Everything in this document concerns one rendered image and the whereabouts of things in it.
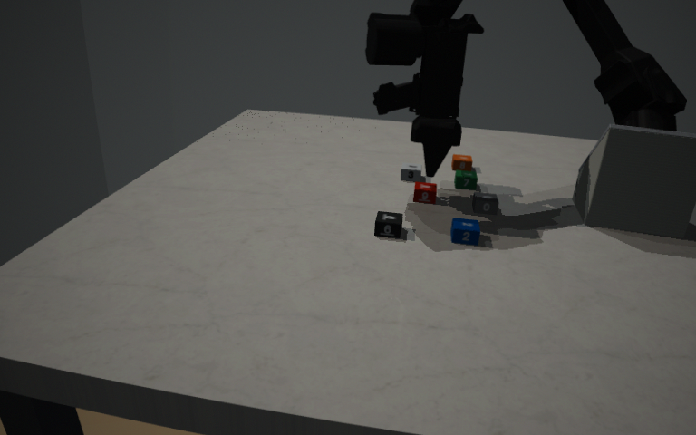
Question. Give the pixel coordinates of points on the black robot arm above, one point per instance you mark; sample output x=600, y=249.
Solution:
x=635, y=87

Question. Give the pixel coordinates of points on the green block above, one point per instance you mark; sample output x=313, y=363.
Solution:
x=465, y=179

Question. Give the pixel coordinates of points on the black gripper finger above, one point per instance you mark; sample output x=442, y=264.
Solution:
x=434, y=155

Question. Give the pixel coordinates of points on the orange block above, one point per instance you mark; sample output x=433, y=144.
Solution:
x=461, y=162

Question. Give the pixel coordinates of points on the blue block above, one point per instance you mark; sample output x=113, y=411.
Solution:
x=465, y=231

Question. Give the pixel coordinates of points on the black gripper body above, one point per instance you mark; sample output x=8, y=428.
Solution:
x=439, y=91

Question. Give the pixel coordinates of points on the red block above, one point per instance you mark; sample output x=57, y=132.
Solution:
x=425, y=192

